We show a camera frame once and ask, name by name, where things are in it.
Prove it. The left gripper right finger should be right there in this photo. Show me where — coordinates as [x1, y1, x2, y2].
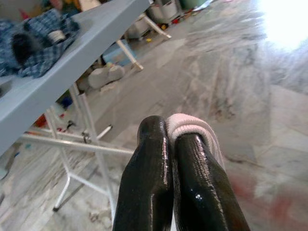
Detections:
[173, 133, 251, 231]

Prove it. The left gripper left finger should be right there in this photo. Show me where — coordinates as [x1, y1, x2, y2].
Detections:
[112, 115, 174, 231]

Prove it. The white shirt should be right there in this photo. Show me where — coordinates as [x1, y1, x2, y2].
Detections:
[166, 113, 227, 171]

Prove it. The grey slipper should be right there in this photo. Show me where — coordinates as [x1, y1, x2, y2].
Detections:
[108, 64, 126, 81]
[88, 68, 110, 90]

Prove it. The light blue box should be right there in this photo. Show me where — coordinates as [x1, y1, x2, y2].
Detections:
[102, 39, 135, 67]

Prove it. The light grey folding table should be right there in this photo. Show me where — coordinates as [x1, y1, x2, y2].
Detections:
[0, 0, 151, 217]

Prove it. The white high chair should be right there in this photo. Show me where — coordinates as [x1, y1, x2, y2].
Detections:
[115, 13, 173, 72]

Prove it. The blue plaid shirt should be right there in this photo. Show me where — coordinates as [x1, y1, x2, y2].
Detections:
[0, 9, 81, 79]

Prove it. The white storage drawer shelf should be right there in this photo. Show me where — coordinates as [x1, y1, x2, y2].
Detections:
[146, 0, 181, 21]

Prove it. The green laundry bin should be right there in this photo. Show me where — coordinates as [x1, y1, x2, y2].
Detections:
[180, 0, 207, 9]

